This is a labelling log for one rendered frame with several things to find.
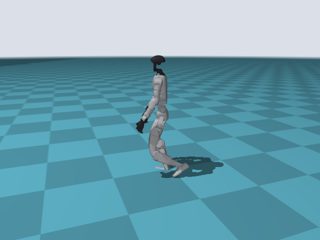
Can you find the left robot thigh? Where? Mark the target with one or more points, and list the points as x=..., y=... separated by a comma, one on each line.
x=154, y=134

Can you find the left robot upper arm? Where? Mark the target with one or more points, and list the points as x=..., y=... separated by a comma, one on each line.
x=158, y=82

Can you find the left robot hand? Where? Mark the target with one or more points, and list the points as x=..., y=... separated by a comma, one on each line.
x=140, y=125

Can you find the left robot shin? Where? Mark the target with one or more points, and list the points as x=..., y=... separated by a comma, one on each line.
x=165, y=159

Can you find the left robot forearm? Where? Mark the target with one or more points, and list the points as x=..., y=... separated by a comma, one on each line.
x=149, y=110

